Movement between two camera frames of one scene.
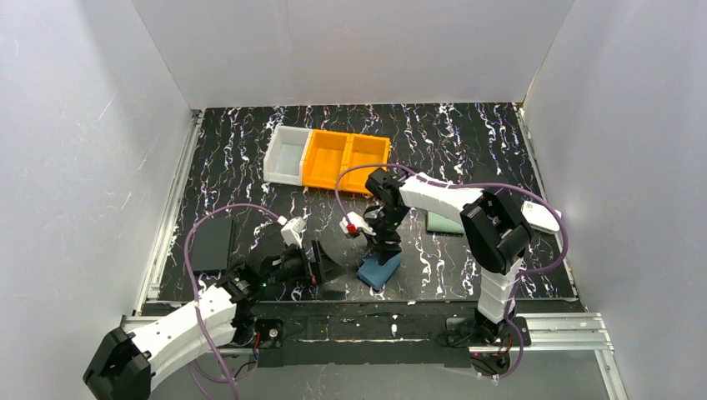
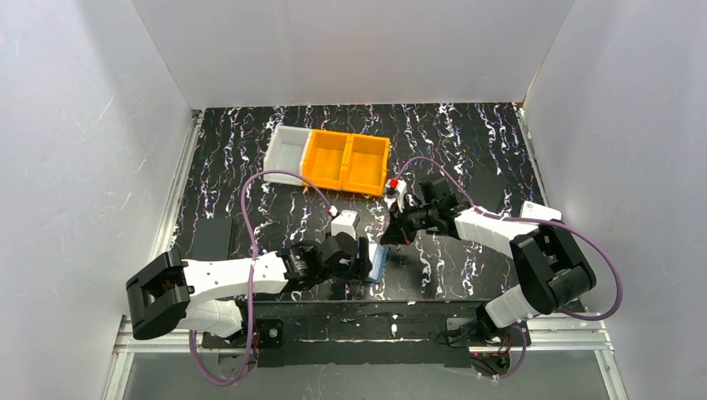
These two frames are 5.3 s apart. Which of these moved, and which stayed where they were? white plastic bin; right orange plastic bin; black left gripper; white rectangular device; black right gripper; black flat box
Moved: black right gripper; black left gripper
Stayed: white plastic bin; white rectangular device; black flat box; right orange plastic bin
